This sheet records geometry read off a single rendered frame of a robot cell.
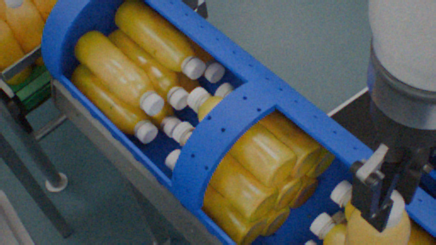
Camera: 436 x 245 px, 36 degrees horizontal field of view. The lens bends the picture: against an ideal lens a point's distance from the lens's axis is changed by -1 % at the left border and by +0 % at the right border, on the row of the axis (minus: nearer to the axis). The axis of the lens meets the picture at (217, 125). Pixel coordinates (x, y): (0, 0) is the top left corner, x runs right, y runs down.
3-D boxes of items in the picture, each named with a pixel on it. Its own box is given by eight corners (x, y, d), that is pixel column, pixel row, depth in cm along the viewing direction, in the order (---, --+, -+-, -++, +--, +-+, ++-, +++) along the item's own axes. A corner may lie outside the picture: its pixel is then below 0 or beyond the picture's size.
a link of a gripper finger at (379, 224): (394, 201, 67) (389, 206, 67) (385, 229, 73) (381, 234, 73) (371, 182, 68) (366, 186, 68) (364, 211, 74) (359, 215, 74)
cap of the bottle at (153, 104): (138, 107, 124) (145, 112, 123) (152, 90, 124) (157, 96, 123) (148, 112, 127) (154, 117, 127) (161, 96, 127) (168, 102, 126)
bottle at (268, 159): (274, 193, 112) (195, 122, 121) (303, 160, 112) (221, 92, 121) (261, 184, 106) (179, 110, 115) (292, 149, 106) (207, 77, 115)
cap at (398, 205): (377, 187, 76) (379, 180, 75) (408, 204, 75) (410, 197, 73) (359, 213, 75) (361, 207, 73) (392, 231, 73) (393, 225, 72)
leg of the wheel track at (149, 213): (161, 253, 228) (119, 166, 175) (150, 242, 231) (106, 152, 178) (174, 242, 230) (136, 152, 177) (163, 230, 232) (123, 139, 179)
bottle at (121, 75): (65, 53, 131) (129, 112, 122) (88, 24, 131) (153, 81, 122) (87, 65, 138) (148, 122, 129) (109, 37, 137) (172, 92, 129)
